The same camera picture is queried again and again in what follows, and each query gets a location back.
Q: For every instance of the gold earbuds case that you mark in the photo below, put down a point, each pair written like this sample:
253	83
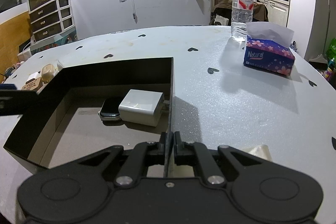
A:
48	72

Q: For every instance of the large white charger cube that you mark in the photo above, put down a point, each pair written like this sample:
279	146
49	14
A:
145	108

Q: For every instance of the crumpled white tissue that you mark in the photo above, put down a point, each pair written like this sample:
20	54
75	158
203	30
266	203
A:
261	151

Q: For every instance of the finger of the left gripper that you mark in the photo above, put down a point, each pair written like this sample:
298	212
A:
17	102

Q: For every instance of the small white charger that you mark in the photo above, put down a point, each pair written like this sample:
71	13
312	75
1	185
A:
33	76

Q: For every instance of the carved wooden block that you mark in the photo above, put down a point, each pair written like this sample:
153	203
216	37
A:
34	85

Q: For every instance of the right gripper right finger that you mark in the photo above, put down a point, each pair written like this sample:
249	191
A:
199	157

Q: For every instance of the black box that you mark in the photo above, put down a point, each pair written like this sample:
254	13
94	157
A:
67	126

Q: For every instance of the clear water bottle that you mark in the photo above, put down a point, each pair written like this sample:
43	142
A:
242	13

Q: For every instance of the black smartwatch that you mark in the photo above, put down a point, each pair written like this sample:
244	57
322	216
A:
109	111

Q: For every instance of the purple tissue box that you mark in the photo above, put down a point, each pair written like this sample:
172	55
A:
268	48

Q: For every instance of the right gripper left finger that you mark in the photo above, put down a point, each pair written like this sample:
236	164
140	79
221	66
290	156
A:
139	159

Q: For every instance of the white drawer cabinet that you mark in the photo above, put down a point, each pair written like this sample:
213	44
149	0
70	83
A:
50	19

